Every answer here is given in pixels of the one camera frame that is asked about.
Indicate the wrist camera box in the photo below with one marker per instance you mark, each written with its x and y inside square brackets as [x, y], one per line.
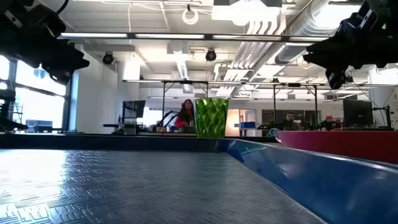
[31, 18]
[357, 21]

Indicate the black equipment stand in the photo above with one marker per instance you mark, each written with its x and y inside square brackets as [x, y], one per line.
[4, 109]

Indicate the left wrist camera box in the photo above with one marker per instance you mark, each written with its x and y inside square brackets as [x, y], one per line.
[31, 18]

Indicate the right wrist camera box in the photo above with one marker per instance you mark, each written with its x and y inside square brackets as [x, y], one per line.
[357, 21]

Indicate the black ceiling spotlight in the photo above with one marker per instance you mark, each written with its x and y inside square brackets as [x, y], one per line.
[108, 58]
[211, 55]

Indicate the black computer monitor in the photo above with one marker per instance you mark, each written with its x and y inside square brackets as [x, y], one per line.
[133, 109]
[357, 113]

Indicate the blue grey rounded object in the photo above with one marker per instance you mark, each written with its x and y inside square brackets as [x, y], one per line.
[273, 133]

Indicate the overhead light bar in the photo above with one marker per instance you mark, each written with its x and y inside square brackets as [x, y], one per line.
[133, 36]

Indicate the person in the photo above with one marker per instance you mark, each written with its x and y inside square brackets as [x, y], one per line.
[185, 115]
[290, 123]

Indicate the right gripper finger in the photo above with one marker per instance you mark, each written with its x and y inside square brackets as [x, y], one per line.
[341, 77]
[331, 78]

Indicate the green faceted plastic cup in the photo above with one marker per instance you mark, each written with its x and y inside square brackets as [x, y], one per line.
[211, 118]

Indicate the pink plastic plate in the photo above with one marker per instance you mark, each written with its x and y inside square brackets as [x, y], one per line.
[342, 144]

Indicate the background robot arms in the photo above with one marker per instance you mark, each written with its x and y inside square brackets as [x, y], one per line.
[166, 118]

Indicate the blue plastic tray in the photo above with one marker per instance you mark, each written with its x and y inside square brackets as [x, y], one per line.
[124, 186]

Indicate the blue storage bin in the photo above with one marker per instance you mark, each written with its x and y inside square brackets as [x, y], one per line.
[247, 125]

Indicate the silver ventilation duct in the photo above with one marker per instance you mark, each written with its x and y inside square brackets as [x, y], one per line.
[311, 21]

